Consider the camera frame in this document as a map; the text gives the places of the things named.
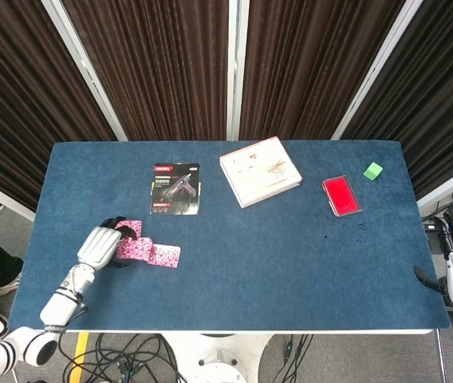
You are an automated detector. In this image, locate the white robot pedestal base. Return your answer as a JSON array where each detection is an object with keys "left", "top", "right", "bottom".
[{"left": 161, "top": 333, "right": 272, "bottom": 383}]

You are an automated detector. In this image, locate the blue table cloth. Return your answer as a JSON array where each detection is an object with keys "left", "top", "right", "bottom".
[{"left": 7, "top": 139, "right": 451, "bottom": 334}]

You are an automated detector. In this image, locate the green block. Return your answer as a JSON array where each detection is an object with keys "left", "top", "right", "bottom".
[{"left": 362, "top": 161, "right": 384, "bottom": 181}]

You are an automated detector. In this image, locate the red ink pad clear case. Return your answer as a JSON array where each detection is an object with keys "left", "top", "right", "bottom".
[{"left": 321, "top": 176, "right": 361, "bottom": 219}]

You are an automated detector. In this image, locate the white partition bottom rail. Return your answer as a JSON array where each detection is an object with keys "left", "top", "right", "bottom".
[
  {"left": 0, "top": 172, "right": 37, "bottom": 223},
  {"left": 416, "top": 158, "right": 453, "bottom": 209}
]

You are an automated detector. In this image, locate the white partition frame post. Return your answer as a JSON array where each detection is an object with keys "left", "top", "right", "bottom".
[
  {"left": 41, "top": 0, "right": 128, "bottom": 142},
  {"left": 329, "top": 0, "right": 429, "bottom": 140},
  {"left": 226, "top": 0, "right": 250, "bottom": 141}
]

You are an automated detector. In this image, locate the black glue gun box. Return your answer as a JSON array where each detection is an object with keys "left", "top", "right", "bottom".
[{"left": 148, "top": 162, "right": 203, "bottom": 217}]

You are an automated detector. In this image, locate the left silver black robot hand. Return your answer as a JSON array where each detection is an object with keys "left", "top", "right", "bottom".
[{"left": 76, "top": 215, "right": 143, "bottom": 274}]

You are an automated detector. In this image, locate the white flat cardboard box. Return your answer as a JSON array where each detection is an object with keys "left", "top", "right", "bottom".
[{"left": 219, "top": 136, "right": 304, "bottom": 209}]

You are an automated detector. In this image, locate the yellow floor tape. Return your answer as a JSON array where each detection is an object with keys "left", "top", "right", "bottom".
[{"left": 68, "top": 333, "right": 91, "bottom": 383}]

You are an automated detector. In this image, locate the dark brown pleated curtain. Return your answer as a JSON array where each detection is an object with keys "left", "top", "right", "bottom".
[
  {"left": 0, "top": 0, "right": 116, "bottom": 212},
  {"left": 61, "top": 0, "right": 230, "bottom": 141},
  {"left": 238, "top": 0, "right": 406, "bottom": 140},
  {"left": 344, "top": 0, "right": 453, "bottom": 201}
]

